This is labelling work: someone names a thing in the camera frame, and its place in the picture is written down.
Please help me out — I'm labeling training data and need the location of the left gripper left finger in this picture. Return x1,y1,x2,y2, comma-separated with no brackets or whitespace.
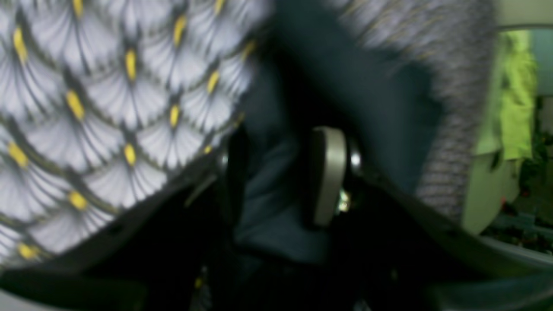
216,128,249,228

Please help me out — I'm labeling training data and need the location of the green cloth in background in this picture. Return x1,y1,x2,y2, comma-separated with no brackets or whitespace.
473,30,537,161

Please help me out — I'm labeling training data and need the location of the fan-patterned grey tablecloth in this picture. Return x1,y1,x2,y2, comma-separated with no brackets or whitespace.
1,0,495,271

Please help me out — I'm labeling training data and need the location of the dark navy T-shirt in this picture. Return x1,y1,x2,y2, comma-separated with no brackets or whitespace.
229,0,445,311

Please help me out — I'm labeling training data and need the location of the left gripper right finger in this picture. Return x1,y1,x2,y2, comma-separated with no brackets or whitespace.
309,127,351,228

